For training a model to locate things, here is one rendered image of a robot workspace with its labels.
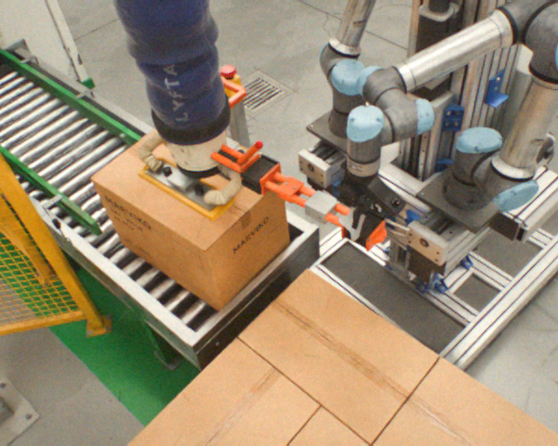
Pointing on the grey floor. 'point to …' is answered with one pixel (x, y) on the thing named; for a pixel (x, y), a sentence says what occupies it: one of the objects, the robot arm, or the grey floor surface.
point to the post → (238, 125)
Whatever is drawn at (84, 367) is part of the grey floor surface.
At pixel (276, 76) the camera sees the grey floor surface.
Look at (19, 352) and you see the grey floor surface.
